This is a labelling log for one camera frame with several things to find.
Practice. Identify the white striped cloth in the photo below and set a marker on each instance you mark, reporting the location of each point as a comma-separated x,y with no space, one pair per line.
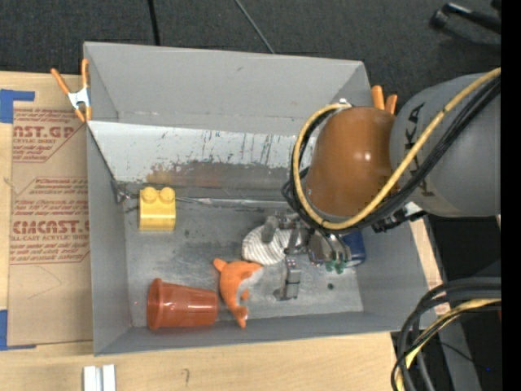
260,249

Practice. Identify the orange and white toy dolphin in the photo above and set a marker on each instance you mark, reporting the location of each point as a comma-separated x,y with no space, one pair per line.
233,283

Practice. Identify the blue cylinder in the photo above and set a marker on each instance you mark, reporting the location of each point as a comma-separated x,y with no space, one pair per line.
356,246

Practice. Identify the yellow toy brick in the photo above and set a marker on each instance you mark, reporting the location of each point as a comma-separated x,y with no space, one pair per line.
157,214

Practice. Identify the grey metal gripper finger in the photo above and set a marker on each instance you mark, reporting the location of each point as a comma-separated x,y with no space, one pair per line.
269,229
292,280

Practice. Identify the grey metal bin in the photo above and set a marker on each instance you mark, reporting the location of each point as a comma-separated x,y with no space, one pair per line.
195,255

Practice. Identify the black cylinder on white bracket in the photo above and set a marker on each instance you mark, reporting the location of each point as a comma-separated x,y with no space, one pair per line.
390,221

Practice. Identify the orange plastic cup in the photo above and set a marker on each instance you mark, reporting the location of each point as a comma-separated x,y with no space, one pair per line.
179,306

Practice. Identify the brown cardboard board, red print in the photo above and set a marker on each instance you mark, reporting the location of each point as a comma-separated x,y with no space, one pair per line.
49,218

